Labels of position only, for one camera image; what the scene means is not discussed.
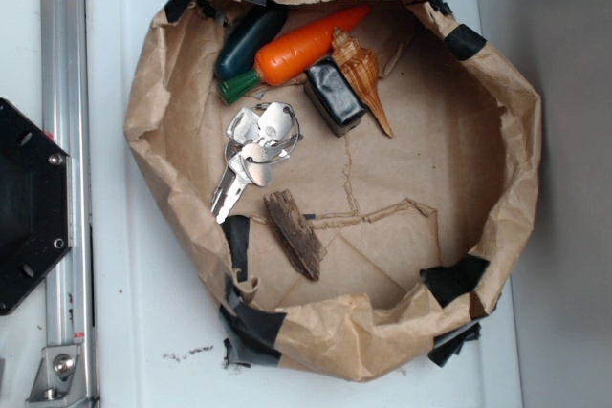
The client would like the brown wood chip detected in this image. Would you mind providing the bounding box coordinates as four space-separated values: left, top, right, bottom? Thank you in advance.
263 189 327 282

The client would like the brown paper bag tray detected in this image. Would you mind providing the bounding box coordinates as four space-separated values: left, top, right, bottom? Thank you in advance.
124 0 541 381

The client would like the silver key bunch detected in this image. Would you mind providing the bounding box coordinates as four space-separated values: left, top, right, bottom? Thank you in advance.
211 102 302 224

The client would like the small black box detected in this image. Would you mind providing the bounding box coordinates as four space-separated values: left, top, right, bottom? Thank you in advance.
305 57 366 137

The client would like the orange plastic toy carrot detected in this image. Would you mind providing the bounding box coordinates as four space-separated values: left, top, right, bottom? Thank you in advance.
217 5 371 105

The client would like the striped brown spiral seashell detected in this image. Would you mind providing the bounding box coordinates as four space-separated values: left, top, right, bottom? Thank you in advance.
331 28 394 138

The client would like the dark green toy cucumber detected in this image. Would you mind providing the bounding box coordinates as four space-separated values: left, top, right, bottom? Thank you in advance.
214 4 289 81

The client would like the white plastic tray board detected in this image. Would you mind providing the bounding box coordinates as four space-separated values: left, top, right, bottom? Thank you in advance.
86 0 522 407

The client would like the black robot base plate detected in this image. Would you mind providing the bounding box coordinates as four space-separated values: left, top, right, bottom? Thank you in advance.
1 98 71 316

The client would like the aluminium extrusion rail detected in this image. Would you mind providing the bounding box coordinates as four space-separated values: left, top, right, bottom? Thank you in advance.
39 0 96 350

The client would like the metal corner bracket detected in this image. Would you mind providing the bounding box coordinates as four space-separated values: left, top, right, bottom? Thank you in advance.
24 344 96 408

